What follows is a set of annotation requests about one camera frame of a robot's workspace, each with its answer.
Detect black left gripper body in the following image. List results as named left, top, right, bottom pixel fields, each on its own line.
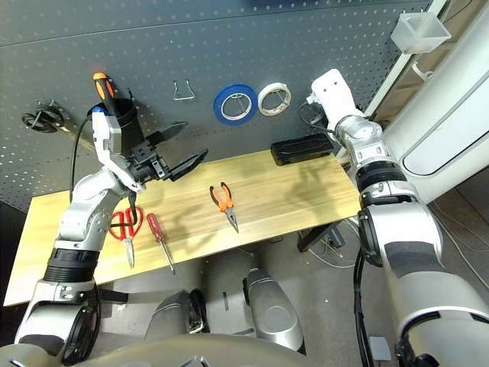
left=124, top=139, right=171, bottom=188

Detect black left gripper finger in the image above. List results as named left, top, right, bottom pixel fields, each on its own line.
left=167, top=148, right=209, bottom=183
left=147, top=121, right=189, bottom=148

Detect orange black needle-nose pliers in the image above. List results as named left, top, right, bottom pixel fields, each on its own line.
left=209, top=181, right=240, bottom=234

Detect red handled screwdriver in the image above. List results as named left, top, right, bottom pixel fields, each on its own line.
left=146, top=213, right=176, bottom=275

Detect red handled scissors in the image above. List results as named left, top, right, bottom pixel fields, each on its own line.
left=108, top=206, right=145, bottom=269

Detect dark grey perforated pegboard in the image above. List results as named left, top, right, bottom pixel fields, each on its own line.
left=0, top=0, right=436, bottom=213

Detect black plastic cup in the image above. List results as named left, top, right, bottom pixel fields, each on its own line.
left=110, top=98, right=148, bottom=150

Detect blue tape roll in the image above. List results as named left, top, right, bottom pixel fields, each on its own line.
left=213, top=83, right=258, bottom=123

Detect small black tool case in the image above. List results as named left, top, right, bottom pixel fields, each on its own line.
left=270, top=133, right=337, bottom=167

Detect white tape roll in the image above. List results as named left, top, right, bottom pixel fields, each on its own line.
left=257, top=81, right=292, bottom=116

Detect black metal table foot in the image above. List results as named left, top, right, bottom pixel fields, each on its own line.
left=97, top=288, right=129, bottom=305
left=297, top=223, right=337, bottom=253

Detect grey robot left leg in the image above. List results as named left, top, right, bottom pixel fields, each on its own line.
left=144, top=289, right=209, bottom=341

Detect grey robot leg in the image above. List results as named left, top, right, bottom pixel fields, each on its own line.
left=144, top=289, right=209, bottom=341
left=242, top=267, right=306, bottom=352

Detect grey robot right leg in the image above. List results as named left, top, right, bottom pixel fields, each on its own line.
left=242, top=267, right=306, bottom=352

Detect grey robot torso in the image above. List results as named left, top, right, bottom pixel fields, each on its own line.
left=0, top=336, right=306, bottom=367

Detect white plastic hook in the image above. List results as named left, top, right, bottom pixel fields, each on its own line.
left=411, top=63, right=435, bottom=80

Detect white rounded cabinet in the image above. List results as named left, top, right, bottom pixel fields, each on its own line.
left=381, top=0, right=489, bottom=206

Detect clear plastic bin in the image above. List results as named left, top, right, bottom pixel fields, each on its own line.
left=390, top=11, right=452, bottom=54

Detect wire pliers holder hook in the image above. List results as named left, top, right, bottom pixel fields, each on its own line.
left=173, top=79, right=195, bottom=102

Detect orange black handled screwdriver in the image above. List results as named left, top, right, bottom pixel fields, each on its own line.
left=92, top=72, right=118, bottom=115

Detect black handled scissors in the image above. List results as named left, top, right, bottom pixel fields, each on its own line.
left=21, top=99, right=95, bottom=148

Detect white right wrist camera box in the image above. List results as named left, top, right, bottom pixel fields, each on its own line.
left=311, top=68, right=364, bottom=123

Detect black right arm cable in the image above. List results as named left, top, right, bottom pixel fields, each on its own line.
left=299, top=101, right=375, bottom=367

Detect white pegboard frame post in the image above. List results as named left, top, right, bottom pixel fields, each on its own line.
left=362, top=0, right=448, bottom=115

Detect white floor cables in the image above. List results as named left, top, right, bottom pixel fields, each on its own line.
left=305, top=198, right=489, bottom=291

